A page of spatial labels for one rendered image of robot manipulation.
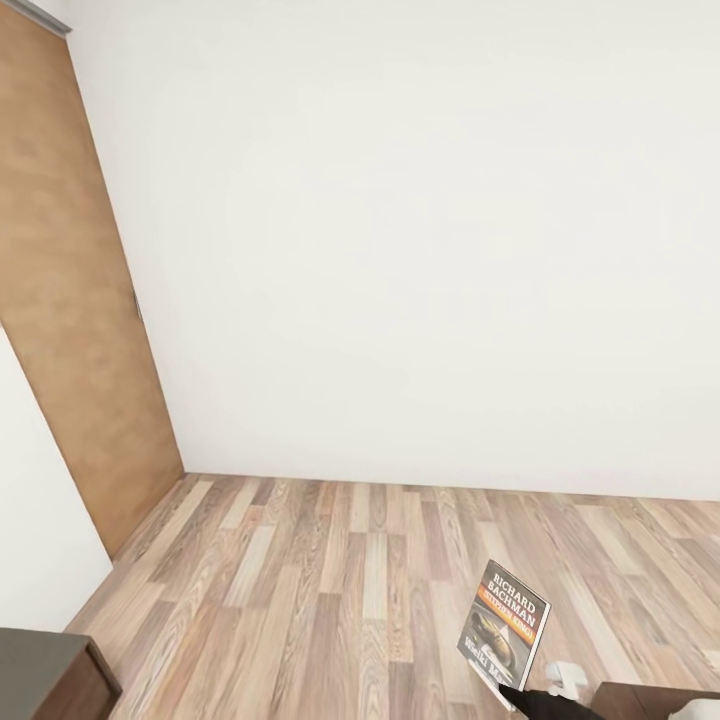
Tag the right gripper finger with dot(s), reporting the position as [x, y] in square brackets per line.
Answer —
[518, 698]

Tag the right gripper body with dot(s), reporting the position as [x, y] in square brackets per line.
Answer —
[544, 706]

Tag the hardback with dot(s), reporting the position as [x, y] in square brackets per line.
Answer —
[503, 630]

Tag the bench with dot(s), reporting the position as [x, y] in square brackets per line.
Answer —
[54, 676]

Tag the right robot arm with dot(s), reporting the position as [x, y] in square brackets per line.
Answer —
[560, 702]

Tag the sliding door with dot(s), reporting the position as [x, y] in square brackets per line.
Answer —
[67, 299]

